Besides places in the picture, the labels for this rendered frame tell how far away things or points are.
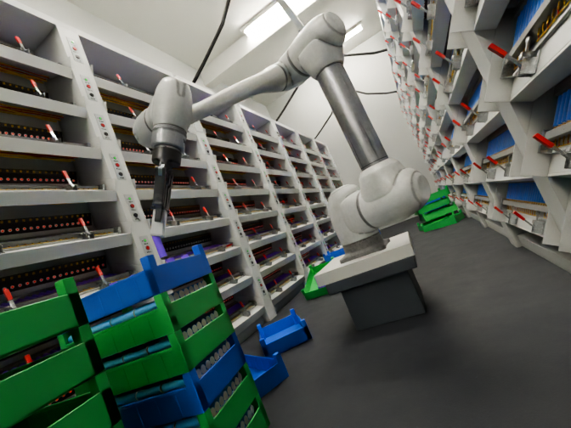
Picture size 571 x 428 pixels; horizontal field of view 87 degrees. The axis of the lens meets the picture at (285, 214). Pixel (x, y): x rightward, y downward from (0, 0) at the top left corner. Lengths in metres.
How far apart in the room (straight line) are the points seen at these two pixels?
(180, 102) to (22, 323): 0.61
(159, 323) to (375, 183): 0.75
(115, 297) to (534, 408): 0.77
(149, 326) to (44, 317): 0.20
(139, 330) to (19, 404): 0.24
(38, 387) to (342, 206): 0.95
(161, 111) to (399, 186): 0.73
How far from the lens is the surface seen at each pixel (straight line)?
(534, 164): 0.90
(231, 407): 0.77
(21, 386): 0.55
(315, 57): 1.16
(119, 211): 1.44
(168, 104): 0.91
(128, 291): 0.71
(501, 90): 0.91
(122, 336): 0.75
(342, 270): 1.11
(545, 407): 0.70
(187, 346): 0.68
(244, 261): 1.90
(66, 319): 0.59
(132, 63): 2.10
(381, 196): 1.04
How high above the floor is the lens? 0.40
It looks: 5 degrees up
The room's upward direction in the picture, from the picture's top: 23 degrees counter-clockwise
